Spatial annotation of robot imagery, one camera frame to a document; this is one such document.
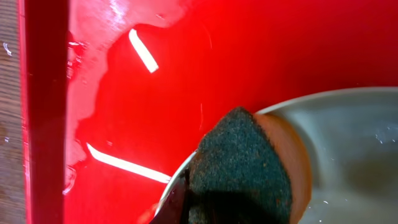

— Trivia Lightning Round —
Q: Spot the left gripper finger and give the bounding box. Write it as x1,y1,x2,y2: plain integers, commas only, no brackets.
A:
150,169,191,224

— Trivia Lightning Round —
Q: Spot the green orange sponge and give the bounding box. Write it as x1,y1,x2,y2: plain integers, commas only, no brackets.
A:
188,108,312,223

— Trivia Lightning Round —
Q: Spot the white plate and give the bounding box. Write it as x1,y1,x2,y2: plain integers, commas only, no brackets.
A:
155,88,397,223

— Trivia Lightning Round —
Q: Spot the red plastic tray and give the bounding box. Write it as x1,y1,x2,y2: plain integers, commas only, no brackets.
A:
18,0,397,223

